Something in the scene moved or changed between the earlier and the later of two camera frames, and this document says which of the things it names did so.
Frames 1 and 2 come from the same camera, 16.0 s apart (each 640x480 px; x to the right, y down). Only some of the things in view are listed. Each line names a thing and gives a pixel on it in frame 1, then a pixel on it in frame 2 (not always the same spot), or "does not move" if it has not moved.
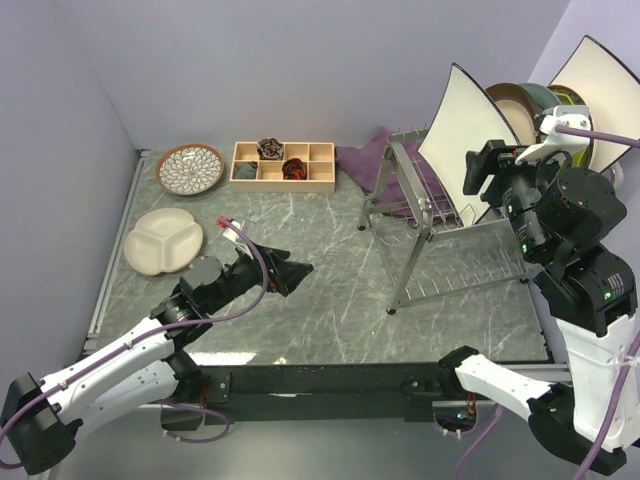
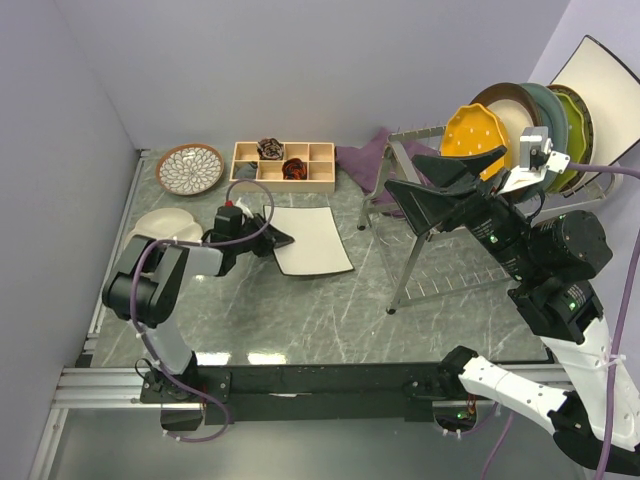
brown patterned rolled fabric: (270, 149) does not move
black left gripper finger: (277, 253) to (279, 238)
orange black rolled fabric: (294, 169) does not move
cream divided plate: (164, 240) does not move
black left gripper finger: (290, 275) to (263, 245)
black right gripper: (486, 160) to (445, 207)
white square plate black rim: (465, 118) to (318, 246)
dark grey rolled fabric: (246, 171) does not move
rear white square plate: (612, 88) does not move
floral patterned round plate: (190, 169) does not move
